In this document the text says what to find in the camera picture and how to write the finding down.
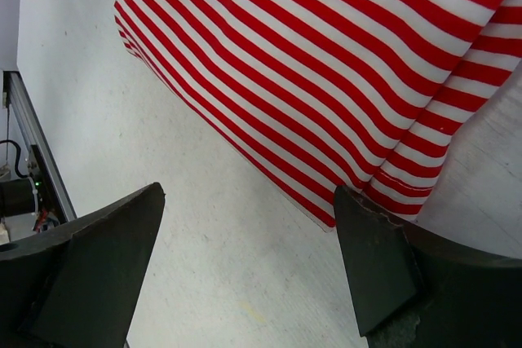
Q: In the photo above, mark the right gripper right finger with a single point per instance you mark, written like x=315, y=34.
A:
x=413, y=288

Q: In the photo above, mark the aluminium rail frame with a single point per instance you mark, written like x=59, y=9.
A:
x=33, y=135

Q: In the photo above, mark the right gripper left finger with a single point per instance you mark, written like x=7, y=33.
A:
x=77, y=285

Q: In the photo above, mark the red striped tank top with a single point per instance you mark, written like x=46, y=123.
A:
x=322, y=93

